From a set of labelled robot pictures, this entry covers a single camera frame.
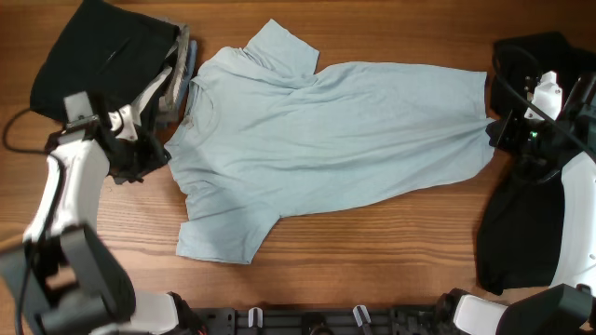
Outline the light blue t-shirt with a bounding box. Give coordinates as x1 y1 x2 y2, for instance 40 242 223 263
166 21 494 264

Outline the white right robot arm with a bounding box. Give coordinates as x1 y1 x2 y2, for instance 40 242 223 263
437 71 595 334

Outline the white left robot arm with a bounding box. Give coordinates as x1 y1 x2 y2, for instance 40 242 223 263
1 128 181 334

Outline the black clothes pile right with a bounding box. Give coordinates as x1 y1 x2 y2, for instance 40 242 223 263
476 32 595 295

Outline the grey folded garment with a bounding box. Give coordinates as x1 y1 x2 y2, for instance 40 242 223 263
130 23 190 127

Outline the black folded garment top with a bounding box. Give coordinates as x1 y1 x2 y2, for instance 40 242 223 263
30 0 179 122

